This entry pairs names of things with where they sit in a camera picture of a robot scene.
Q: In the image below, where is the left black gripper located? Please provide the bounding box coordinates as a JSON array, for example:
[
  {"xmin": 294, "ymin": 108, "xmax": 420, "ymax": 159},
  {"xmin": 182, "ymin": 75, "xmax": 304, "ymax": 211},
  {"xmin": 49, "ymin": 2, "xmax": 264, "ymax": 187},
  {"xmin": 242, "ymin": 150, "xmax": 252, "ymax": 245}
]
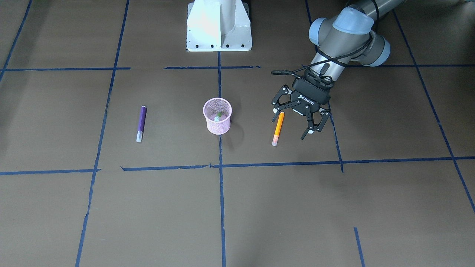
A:
[{"xmin": 271, "ymin": 72, "xmax": 334, "ymax": 140}]

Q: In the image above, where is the green highlighter pen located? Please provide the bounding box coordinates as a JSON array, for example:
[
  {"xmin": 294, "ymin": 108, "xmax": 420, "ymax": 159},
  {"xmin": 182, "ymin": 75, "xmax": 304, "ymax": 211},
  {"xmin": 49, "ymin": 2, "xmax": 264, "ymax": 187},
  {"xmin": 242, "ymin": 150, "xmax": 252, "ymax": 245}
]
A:
[{"xmin": 213, "ymin": 111, "xmax": 223, "ymax": 123}]

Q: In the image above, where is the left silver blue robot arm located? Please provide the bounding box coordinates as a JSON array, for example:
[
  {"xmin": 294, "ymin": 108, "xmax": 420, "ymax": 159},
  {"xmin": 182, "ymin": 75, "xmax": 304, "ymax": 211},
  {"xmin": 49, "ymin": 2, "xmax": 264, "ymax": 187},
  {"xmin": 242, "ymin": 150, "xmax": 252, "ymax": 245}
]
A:
[{"xmin": 271, "ymin": 0, "xmax": 403, "ymax": 138}]

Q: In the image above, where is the orange highlighter pen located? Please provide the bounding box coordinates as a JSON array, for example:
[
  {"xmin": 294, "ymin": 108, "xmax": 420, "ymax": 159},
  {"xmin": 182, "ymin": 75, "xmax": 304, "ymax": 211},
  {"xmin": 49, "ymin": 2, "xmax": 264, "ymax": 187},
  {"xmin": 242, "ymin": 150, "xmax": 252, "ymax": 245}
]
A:
[{"xmin": 271, "ymin": 112, "xmax": 285, "ymax": 147}]

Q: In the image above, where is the pink mesh pen holder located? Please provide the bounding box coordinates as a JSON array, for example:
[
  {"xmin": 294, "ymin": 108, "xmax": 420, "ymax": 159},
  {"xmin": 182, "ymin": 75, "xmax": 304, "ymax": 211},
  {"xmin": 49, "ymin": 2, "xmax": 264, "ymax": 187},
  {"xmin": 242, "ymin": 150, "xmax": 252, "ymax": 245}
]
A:
[{"xmin": 203, "ymin": 98, "xmax": 232, "ymax": 135}]

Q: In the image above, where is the purple marker pen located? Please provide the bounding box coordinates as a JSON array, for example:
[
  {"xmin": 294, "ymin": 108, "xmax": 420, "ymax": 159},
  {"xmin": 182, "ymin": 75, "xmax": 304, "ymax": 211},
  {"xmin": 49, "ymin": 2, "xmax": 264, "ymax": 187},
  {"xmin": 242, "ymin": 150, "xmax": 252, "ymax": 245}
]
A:
[{"xmin": 136, "ymin": 105, "xmax": 147, "ymax": 143}]

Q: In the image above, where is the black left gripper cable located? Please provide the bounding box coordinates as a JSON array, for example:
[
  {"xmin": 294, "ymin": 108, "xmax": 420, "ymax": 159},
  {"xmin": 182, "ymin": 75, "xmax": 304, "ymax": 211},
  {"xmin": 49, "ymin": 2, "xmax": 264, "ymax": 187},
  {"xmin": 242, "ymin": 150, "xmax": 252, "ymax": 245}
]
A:
[{"xmin": 271, "ymin": 33, "xmax": 375, "ymax": 84}]

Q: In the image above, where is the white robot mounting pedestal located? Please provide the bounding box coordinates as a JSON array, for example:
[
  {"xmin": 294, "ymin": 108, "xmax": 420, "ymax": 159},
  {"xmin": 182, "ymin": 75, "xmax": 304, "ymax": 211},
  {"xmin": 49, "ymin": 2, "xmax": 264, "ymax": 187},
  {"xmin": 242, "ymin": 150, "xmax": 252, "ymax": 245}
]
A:
[{"xmin": 186, "ymin": 0, "xmax": 253, "ymax": 52}]

